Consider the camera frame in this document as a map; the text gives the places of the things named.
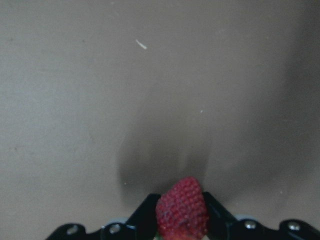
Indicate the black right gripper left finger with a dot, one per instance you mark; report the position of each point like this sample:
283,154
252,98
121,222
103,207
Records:
141,225

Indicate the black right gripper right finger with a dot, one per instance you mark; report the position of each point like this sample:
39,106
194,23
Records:
222,225

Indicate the red strawberry three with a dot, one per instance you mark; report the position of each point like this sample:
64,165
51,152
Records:
181,213

